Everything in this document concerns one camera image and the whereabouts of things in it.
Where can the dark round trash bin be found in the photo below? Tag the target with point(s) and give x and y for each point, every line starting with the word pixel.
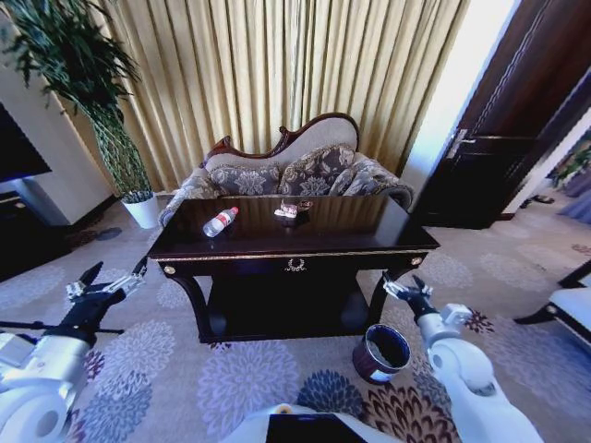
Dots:
pixel 381 353

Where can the beige pleated curtain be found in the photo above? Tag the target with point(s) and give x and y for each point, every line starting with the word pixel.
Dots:
pixel 277 69

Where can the clear plastic water bottle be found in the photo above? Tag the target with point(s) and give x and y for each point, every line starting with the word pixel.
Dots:
pixel 220 222

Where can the dark television cabinet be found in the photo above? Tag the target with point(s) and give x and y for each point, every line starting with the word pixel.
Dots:
pixel 27 231

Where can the floral chaise sofa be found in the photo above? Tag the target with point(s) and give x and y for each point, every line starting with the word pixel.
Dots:
pixel 318 134

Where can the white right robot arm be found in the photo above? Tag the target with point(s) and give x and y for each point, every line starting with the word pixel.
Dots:
pixel 461 364

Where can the crumpled white red wrapper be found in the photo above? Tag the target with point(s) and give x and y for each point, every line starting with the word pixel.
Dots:
pixel 286 211

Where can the large floral cushion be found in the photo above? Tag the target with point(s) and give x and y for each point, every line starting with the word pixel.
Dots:
pixel 318 171

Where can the dark wooden console table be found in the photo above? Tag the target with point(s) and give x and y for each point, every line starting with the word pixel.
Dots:
pixel 295 240

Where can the black television screen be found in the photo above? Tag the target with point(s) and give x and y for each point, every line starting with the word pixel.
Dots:
pixel 18 147

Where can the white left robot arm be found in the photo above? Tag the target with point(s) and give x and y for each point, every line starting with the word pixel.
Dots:
pixel 32 383

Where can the dark wooden door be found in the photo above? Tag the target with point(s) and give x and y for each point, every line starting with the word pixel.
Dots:
pixel 498 152

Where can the small brown crumpled wrapper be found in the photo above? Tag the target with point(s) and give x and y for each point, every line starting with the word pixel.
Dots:
pixel 305 204

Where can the dark shoes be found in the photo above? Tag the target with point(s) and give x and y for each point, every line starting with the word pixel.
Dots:
pixel 542 199

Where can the small green leafy plant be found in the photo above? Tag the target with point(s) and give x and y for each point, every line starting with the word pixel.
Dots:
pixel 575 164

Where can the white plant pot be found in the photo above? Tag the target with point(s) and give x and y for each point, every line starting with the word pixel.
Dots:
pixel 142 210

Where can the white cushioned dark chair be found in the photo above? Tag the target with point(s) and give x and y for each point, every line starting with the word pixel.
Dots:
pixel 568 304

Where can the tall green bamboo plant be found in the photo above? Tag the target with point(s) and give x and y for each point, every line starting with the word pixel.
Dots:
pixel 74 60

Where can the small floral cushion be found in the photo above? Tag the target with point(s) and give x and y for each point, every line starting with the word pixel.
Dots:
pixel 244 181

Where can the floral bolster cushion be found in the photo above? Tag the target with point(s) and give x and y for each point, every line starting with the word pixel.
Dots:
pixel 369 177

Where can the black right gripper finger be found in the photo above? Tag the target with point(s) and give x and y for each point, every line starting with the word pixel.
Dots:
pixel 421 287
pixel 393 289

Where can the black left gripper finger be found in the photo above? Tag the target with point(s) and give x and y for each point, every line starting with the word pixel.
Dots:
pixel 85 283
pixel 129 280

